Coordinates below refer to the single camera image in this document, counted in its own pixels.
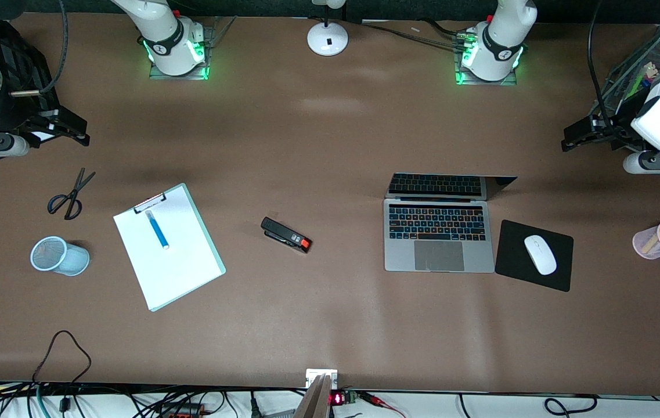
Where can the black stapler with red end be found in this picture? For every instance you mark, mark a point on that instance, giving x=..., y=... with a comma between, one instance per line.
x=284, y=234

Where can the wooden camera stand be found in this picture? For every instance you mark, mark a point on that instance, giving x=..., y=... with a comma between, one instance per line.
x=315, y=400

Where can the green pen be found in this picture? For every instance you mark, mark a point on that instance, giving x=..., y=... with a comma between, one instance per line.
x=634, y=87

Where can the blue mesh pen cup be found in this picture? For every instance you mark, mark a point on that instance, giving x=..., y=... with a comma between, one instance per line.
x=62, y=258

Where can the black mesh desk organizer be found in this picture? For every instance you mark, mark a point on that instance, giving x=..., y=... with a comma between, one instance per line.
x=626, y=69

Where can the black scissors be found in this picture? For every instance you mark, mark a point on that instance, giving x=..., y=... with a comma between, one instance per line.
x=72, y=197

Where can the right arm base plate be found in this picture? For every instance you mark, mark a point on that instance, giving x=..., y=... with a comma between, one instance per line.
x=158, y=74

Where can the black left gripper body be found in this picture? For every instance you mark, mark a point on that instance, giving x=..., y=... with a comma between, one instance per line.
x=612, y=122

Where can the blue marker with white cap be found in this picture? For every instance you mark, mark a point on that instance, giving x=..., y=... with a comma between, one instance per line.
x=158, y=230

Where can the yellow pen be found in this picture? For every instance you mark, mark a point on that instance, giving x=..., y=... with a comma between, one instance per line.
x=655, y=238

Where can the teal clipboard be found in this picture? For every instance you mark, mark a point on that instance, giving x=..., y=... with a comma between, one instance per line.
x=213, y=255

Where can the silver laptop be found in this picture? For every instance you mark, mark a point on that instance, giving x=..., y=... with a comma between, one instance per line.
x=405, y=255

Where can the black letter tray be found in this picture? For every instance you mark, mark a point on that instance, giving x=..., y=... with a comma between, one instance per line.
x=16, y=58

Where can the red led circuit board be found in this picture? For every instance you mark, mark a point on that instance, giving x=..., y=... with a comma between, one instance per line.
x=341, y=398

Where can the white computer mouse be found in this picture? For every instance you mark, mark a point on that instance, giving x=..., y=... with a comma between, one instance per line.
x=540, y=254

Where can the black mouse pad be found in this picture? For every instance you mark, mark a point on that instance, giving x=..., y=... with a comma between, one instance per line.
x=512, y=261

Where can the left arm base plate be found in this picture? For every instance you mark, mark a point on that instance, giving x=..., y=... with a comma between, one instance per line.
x=460, y=81

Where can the white paper sheet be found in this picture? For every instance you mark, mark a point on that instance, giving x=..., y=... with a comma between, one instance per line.
x=173, y=267

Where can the white lamp base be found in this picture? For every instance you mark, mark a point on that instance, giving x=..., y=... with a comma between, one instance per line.
x=327, y=39

